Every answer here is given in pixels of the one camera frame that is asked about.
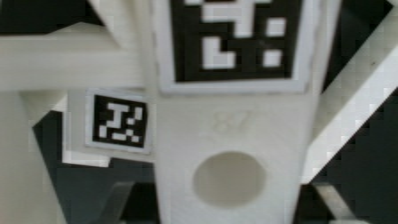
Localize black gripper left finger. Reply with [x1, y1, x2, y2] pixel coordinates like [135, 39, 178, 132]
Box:
[89, 182, 160, 224]

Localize white chair seat part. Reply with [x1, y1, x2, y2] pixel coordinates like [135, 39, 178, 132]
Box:
[22, 88, 155, 167]

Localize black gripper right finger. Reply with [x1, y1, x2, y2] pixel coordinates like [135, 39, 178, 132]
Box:
[294, 183, 368, 224]

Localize white U-shaped fence frame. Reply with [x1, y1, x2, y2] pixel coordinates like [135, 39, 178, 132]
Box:
[301, 6, 398, 184]

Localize white chair back frame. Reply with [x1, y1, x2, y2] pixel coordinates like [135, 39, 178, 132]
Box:
[0, 0, 343, 224]

